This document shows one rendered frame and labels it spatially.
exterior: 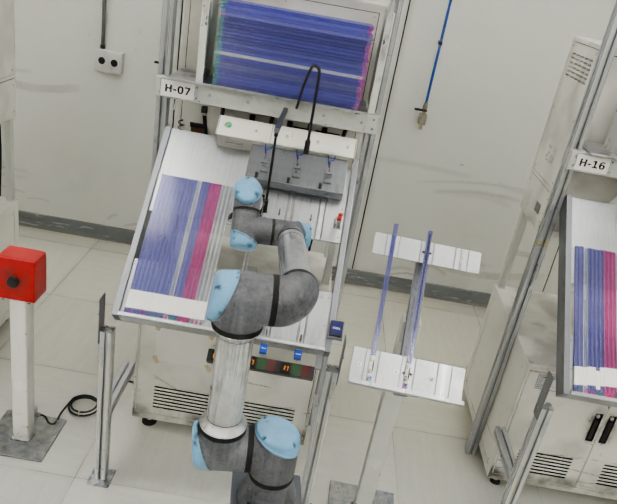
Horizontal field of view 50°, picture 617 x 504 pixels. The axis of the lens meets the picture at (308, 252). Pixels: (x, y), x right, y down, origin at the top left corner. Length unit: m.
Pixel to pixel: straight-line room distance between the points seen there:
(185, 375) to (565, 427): 1.47
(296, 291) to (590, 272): 1.28
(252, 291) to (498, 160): 2.75
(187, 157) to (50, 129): 1.95
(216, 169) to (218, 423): 1.03
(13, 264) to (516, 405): 1.88
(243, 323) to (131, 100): 2.72
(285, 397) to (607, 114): 1.58
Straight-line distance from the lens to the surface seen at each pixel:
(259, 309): 1.40
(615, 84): 2.61
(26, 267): 2.35
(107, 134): 4.09
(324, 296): 2.15
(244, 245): 1.76
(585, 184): 2.68
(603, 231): 2.53
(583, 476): 2.96
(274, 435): 1.65
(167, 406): 2.71
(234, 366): 1.50
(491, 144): 3.93
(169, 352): 2.56
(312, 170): 2.27
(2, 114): 3.01
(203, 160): 2.35
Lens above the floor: 1.84
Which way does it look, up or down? 24 degrees down
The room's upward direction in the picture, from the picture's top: 10 degrees clockwise
